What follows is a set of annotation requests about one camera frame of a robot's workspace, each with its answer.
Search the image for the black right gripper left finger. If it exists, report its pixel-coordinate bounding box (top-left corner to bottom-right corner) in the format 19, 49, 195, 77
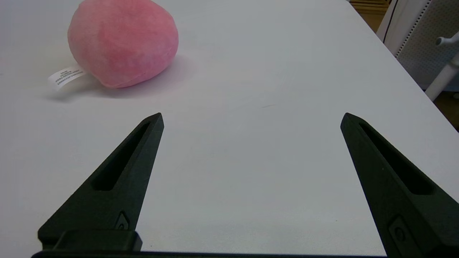
38, 113, 165, 249

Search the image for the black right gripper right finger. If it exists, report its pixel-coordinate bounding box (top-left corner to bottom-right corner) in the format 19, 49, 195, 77
340, 113, 459, 258

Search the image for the white side table leg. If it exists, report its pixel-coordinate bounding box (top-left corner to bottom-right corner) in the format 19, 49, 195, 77
425, 53, 459, 101

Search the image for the pink peach plush toy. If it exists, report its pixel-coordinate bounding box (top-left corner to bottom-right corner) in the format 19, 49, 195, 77
48, 0, 179, 91

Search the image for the white perforated partition panel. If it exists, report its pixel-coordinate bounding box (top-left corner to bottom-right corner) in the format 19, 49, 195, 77
377, 0, 459, 91

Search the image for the white crank handle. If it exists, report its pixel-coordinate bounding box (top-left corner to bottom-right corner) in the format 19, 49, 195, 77
435, 32, 459, 46

